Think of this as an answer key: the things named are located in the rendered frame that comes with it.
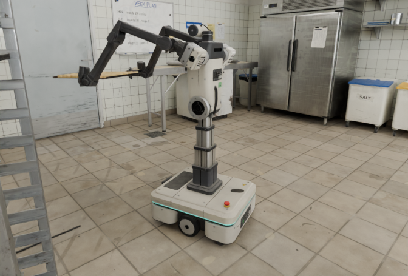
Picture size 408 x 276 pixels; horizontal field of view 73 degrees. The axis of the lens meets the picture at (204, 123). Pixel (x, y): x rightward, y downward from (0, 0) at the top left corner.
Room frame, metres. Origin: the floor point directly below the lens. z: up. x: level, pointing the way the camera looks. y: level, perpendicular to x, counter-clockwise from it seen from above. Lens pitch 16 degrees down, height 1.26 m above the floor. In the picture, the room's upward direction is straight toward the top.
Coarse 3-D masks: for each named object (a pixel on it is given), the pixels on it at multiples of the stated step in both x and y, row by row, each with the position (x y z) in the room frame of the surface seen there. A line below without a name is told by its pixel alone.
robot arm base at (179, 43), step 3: (177, 42) 1.65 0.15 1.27; (180, 42) 1.65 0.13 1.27; (183, 42) 1.64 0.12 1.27; (186, 42) 1.61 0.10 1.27; (189, 42) 1.63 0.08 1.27; (192, 42) 1.66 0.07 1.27; (174, 45) 1.65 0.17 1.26; (177, 45) 1.64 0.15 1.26; (180, 45) 1.63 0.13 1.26; (183, 45) 1.63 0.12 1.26; (186, 45) 1.60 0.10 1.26; (174, 48) 1.65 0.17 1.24; (177, 48) 1.63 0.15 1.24; (180, 48) 1.62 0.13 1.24; (183, 48) 1.61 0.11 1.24; (177, 51) 1.63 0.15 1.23; (180, 51) 1.62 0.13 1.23; (183, 51) 1.61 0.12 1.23; (177, 54) 1.65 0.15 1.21; (180, 54) 1.62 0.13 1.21; (180, 57) 1.62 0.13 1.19
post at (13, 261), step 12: (0, 180) 0.48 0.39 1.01; (0, 192) 0.47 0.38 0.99; (0, 204) 0.46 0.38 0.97; (0, 216) 0.46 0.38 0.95; (0, 228) 0.46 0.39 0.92; (0, 240) 0.45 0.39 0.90; (12, 240) 0.48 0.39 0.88; (0, 252) 0.45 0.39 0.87; (12, 252) 0.47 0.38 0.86; (0, 264) 0.45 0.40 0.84; (12, 264) 0.46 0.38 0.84
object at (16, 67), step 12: (0, 0) 0.86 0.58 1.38; (0, 12) 0.86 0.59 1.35; (12, 12) 0.88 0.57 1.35; (12, 36) 0.87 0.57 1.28; (12, 48) 0.86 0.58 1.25; (12, 60) 0.86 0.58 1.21; (12, 72) 0.86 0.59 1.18; (24, 84) 0.88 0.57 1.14; (24, 96) 0.87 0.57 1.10; (24, 120) 0.86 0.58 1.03; (24, 132) 0.86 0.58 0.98; (36, 156) 0.88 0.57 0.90; (36, 180) 0.87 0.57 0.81; (36, 204) 0.86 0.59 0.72; (48, 228) 0.87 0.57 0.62; (48, 240) 0.87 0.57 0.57; (48, 264) 0.86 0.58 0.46
